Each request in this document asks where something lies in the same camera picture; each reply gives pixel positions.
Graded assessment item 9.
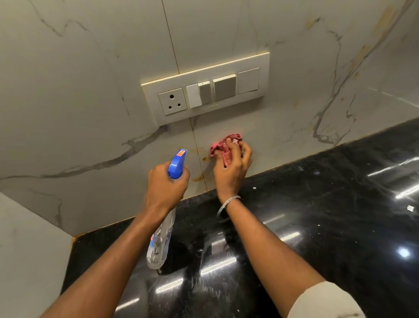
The person's right hand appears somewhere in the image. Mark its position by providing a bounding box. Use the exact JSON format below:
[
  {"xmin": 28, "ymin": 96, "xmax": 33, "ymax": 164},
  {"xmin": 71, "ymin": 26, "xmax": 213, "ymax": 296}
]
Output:
[{"xmin": 213, "ymin": 137, "xmax": 253, "ymax": 205}]

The person's left hand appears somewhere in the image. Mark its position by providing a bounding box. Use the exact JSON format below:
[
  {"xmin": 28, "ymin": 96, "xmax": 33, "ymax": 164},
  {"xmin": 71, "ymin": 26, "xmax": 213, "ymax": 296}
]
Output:
[{"xmin": 143, "ymin": 161, "xmax": 191, "ymax": 223}]

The pink checked cleaning cloth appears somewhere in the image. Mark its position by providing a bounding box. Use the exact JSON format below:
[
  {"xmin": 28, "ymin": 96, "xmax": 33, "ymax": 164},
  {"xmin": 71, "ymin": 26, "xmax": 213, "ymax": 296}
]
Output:
[{"xmin": 209, "ymin": 133, "xmax": 244, "ymax": 167}]

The clear spray bottle blue nozzle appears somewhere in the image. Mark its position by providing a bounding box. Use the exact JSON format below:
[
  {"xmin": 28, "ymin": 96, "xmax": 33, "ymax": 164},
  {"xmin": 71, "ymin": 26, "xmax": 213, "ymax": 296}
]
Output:
[{"xmin": 146, "ymin": 149, "xmax": 188, "ymax": 270}]

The person's right forearm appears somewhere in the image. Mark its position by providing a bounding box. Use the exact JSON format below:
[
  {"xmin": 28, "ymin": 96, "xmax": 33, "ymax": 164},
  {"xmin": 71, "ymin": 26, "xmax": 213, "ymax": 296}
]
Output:
[{"xmin": 222, "ymin": 198, "xmax": 326, "ymax": 318}]

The person's left forearm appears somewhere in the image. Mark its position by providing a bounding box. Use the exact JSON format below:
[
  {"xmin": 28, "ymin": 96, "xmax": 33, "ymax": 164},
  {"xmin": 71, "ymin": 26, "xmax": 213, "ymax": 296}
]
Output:
[{"xmin": 39, "ymin": 213, "xmax": 164, "ymax": 318}]

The silver bangle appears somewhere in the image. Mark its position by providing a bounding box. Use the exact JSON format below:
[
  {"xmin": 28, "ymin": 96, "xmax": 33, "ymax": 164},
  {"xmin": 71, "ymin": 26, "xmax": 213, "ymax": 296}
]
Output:
[{"xmin": 216, "ymin": 195, "xmax": 242, "ymax": 224}]

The white shirt sleeve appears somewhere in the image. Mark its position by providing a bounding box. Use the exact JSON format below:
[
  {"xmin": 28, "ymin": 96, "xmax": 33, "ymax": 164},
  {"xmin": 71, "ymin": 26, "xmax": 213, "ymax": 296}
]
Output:
[{"xmin": 286, "ymin": 281, "xmax": 367, "ymax": 318}]

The white switch panel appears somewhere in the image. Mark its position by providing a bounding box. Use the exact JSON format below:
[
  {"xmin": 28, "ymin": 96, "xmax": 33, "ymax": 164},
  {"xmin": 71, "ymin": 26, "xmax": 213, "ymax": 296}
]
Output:
[{"xmin": 141, "ymin": 52, "xmax": 271, "ymax": 128}]

